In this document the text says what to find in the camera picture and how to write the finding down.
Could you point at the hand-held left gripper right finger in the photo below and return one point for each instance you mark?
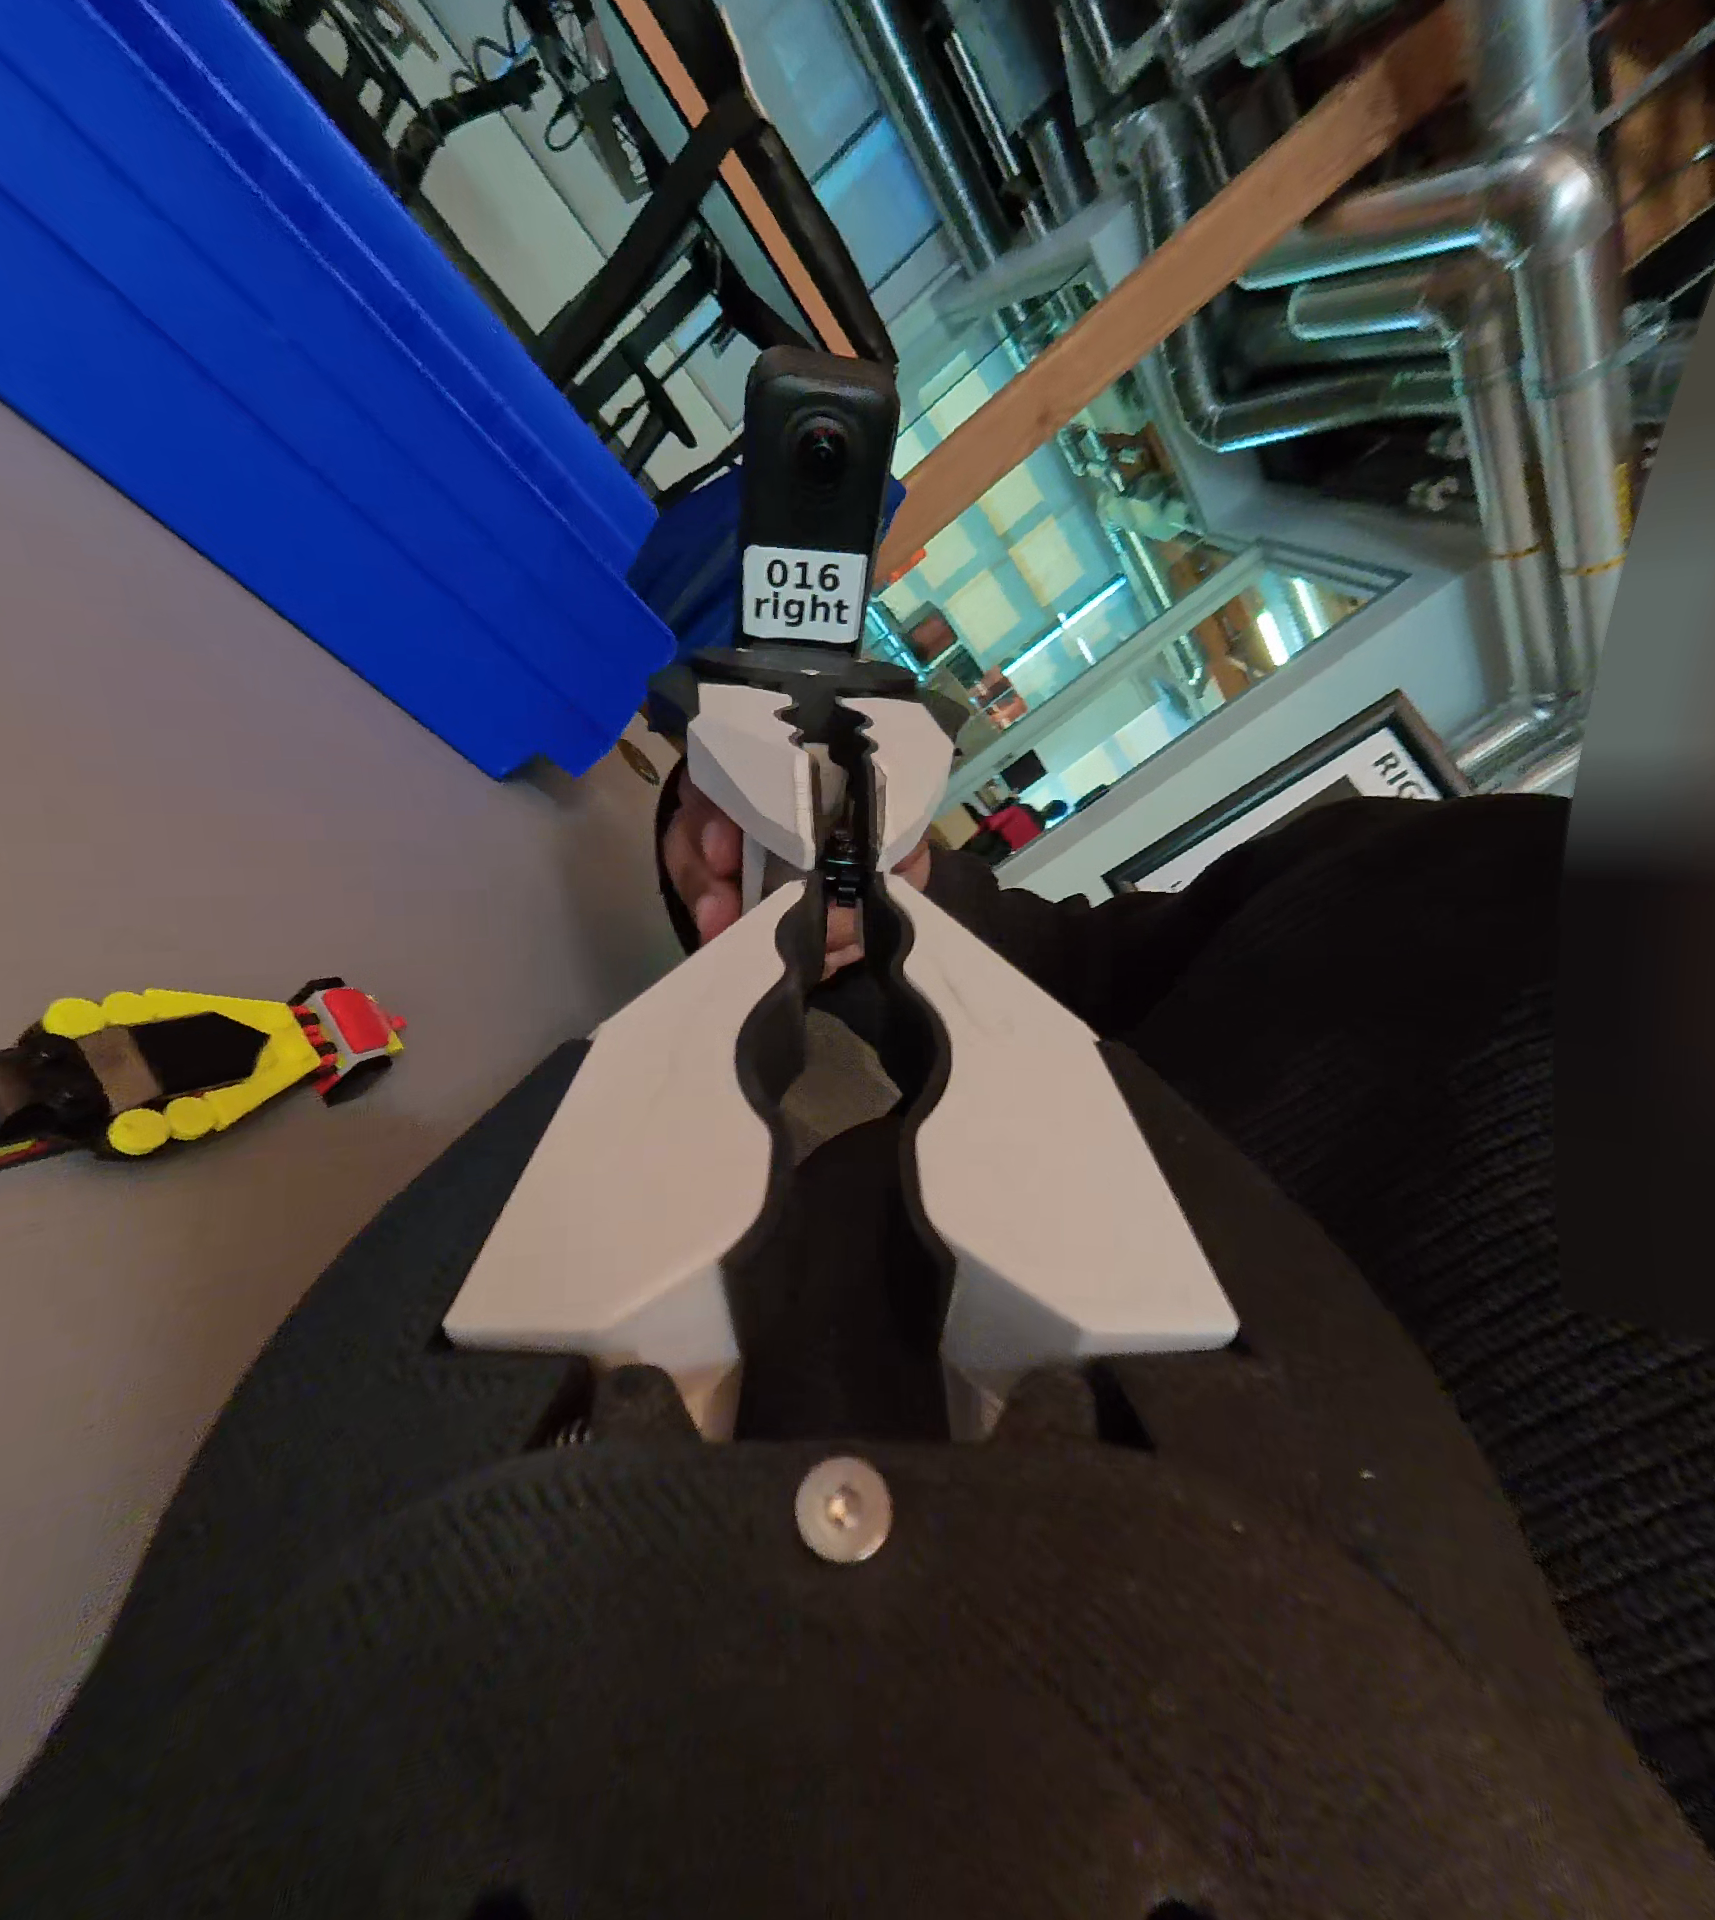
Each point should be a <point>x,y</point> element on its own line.
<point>1068,1184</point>

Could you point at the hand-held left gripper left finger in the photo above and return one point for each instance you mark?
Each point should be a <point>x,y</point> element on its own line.
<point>602,1184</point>

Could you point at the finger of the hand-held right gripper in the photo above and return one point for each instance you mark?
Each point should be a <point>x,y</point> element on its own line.
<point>744,781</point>
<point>910,781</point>

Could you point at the black lego part red stud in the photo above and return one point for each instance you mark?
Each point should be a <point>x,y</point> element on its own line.
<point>844,879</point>

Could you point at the person's right forearm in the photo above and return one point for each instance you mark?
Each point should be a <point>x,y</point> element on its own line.
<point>1248,931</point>

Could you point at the yellow red lego car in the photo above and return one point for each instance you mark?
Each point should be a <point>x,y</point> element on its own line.
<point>152,1064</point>

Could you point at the person's right hand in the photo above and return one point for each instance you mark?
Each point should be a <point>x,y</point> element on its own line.
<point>708,871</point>

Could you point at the black framed sign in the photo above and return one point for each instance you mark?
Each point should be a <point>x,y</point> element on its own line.
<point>1278,810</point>

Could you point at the wooden beam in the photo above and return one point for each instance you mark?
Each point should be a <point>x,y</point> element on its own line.
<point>1172,255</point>

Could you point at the person's black sweater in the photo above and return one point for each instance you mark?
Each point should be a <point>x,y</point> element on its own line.
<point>1621,1501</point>

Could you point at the silver ventilation ducts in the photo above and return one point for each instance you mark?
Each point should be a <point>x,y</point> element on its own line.
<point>1517,374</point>

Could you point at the black frame table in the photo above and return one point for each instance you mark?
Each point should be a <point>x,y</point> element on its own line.
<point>738,194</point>

